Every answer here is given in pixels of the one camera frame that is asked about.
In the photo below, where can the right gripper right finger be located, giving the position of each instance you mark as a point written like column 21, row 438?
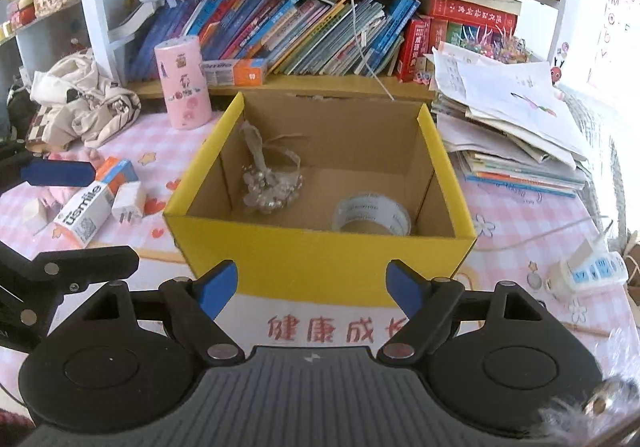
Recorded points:
column 430, row 306

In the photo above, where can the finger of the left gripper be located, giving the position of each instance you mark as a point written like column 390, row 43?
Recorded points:
column 39, row 172
column 32, row 289

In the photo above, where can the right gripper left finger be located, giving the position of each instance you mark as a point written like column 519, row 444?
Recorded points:
column 192, row 307

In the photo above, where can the white orange usmile box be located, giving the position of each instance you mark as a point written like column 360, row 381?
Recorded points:
column 85, row 213

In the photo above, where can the white charger plug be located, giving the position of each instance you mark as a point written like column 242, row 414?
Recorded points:
column 128, row 205

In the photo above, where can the clear packing tape roll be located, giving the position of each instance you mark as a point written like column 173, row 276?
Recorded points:
column 371, row 213

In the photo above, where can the pearl bead hair accessory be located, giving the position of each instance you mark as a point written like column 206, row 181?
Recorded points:
column 274, row 179

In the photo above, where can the pink plush paw toy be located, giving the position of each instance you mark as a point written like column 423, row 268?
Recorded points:
column 58, row 196

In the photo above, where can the wooden chess board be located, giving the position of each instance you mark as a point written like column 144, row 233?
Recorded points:
column 35, row 140

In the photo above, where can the orange blue flat box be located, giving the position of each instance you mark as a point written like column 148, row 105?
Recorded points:
column 116, row 172

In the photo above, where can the beige canvas bag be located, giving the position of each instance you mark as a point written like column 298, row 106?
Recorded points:
column 87, row 106

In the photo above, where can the yellow cardboard box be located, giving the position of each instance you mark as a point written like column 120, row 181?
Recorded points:
column 346, row 147

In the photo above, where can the white power strip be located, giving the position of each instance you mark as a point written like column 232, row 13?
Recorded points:
column 591, row 269

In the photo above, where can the pink cylindrical tissue tube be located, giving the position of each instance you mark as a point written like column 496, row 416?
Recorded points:
column 185, row 90

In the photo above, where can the stack of papers and books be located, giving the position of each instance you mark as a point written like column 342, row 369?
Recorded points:
column 506, row 125

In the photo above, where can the usmile box on shelf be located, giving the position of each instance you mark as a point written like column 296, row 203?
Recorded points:
column 235, row 72

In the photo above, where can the row of colourful books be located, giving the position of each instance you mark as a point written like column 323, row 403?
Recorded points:
column 334, row 38

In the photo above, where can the red thick dictionaries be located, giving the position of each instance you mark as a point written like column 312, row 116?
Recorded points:
column 460, row 27

